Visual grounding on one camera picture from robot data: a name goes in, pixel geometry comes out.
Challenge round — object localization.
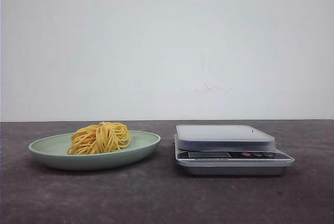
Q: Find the yellow vermicelli noodle bundle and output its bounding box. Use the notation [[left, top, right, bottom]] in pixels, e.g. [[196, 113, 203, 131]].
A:
[[67, 122, 132, 155]]

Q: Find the light green shallow plate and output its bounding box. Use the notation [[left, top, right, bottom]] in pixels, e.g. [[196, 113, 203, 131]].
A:
[[29, 131, 161, 171]]

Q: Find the silver digital kitchen scale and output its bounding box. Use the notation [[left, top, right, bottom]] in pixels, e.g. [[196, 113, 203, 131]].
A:
[[174, 125, 295, 176]]

